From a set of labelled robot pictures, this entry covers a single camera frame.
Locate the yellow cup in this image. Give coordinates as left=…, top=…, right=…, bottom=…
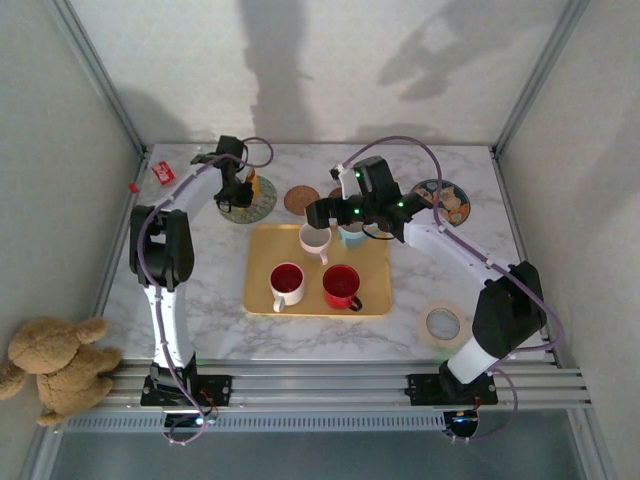
left=243, top=168, right=262, bottom=204

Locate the light blue cup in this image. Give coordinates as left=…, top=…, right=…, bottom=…
left=337, top=222, right=371, bottom=251

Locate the blue illustrated round mat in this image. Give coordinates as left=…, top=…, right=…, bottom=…
left=410, top=178, right=472, bottom=229

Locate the white mug pink handle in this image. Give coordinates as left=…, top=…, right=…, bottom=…
left=298, top=222, right=332, bottom=267

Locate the red cup black handle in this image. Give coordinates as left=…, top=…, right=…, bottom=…
left=321, top=264, right=365, bottom=313

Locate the white cup red inside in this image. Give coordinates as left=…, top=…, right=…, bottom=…
left=268, top=262, right=307, bottom=314

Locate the light woven round coaster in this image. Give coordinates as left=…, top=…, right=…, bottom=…
left=283, top=184, right=321, bottom=217

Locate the round green floral mat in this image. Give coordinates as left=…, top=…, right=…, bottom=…
left=218, top=174, right=278, bottom=227

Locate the clear cola bottle red label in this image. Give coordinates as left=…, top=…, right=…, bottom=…
left=128, top=145, right=207, bottom=195

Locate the yellow plastic tray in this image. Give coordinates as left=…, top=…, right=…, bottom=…
left=243, top=223, right=394, bottom=318

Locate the beige masking tape roll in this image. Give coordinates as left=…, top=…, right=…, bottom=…
left=416, top=301, right=474, bottom=350

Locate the brown teddy bear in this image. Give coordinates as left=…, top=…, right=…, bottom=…
left=0, top=315, right=123, bottom=427

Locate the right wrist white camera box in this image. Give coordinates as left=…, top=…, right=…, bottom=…
left=328, top=162, right=359, bottom=199

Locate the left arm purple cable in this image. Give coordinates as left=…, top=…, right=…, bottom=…
left=137, top=137, right=275, bottom=446

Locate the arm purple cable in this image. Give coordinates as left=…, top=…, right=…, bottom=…
left=137, top=137, right=275, bottom=446
left=342, top=135, right=566, bottom=446

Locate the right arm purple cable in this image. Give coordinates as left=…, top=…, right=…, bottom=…
left=342, top=135, right=566, bottom=446

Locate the left aluminium side rail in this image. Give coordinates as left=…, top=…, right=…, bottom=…
left=94, top=147, right=151, bottom=321

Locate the left aluminium frame post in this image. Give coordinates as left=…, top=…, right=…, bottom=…
left=47, top=0, right=151, bottom=154

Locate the aluminium frame post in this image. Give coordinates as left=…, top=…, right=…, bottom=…
left=492, top=0, right=591, bottom=156
left=47, top=0, right=151, bottom=154

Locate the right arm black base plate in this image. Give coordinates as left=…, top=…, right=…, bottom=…
left=407, top=372, right=499, bottom=406

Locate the aluminium mounting rail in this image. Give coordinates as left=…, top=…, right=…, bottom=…
left=102, top=360, right=594, bottom=412

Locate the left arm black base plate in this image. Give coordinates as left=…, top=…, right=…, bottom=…
left=139, top=374, right=234, bottom=407

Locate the right aluminium frame post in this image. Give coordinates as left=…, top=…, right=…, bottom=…
left=492, top=0, right=591, bottom=156

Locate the grey slotted cable duct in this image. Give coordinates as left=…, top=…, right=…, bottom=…
left=62, top=410, right=449, bottom=435

